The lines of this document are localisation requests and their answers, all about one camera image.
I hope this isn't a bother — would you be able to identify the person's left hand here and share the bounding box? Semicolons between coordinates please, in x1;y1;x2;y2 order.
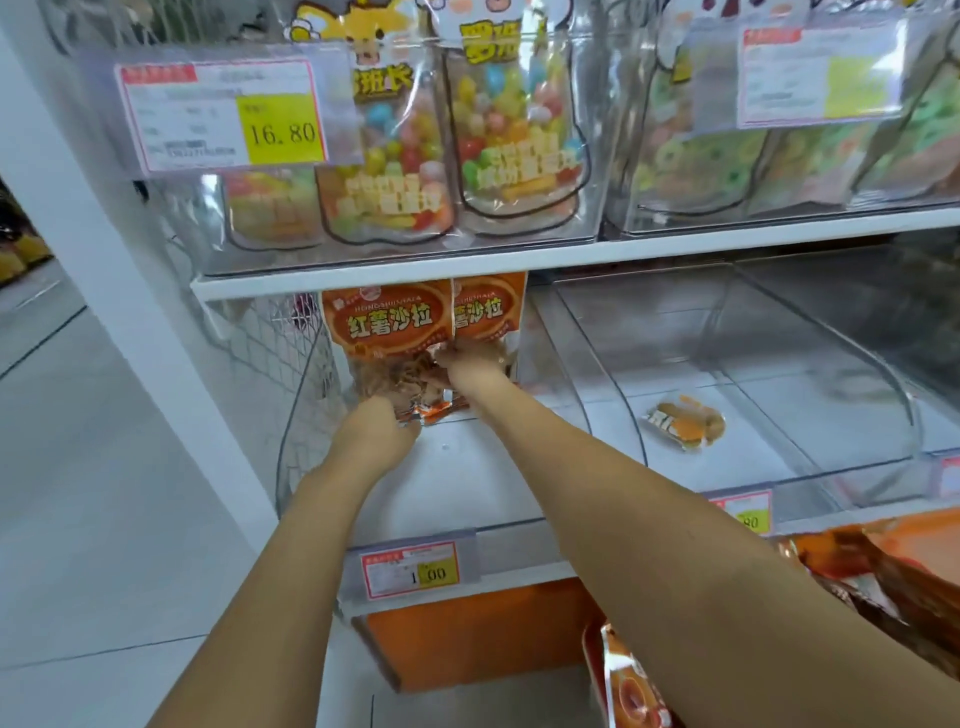
327;387;425;485

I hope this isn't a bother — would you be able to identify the person's right hand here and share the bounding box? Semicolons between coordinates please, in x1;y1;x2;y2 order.
432;339;519;422

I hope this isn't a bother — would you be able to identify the white snack shelf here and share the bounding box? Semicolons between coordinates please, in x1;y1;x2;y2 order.
0;0;960;699

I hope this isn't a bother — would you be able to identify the white red-rimmed shopping basket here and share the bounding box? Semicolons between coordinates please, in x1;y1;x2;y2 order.
582;540;960;728

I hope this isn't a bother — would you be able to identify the person's left forearm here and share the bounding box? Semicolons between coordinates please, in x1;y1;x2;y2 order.
147;450;389;728

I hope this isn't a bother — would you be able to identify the person's right forearm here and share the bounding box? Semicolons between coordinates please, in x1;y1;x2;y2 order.
472;375;960;728

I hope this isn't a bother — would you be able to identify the small orange wrapped snack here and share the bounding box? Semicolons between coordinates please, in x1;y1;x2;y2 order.
642;393;731;453

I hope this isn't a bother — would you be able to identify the orange shelf base panel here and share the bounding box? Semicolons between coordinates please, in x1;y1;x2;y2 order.
352;507;960;695

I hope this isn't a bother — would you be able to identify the background goods shelf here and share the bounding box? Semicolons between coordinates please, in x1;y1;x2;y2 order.
0;180;54;290

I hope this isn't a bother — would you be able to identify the white yellow price tag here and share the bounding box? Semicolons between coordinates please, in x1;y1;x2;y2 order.
711;487;777;539
735;15;909;132
930;454;960;504
117;57;329;179
360;535;464;603

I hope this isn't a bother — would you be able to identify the yellow cat candy bag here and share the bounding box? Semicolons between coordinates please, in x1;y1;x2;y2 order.
318;0;455;245
435;0;590;237
222;165;324;249

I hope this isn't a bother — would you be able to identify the white koala candy bag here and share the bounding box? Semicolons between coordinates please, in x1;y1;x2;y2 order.
750;117;879;215
630;0;770;219
855;22;960;204

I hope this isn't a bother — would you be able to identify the white wire mesh panel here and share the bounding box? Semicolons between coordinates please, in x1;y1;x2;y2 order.
37;0;335;467

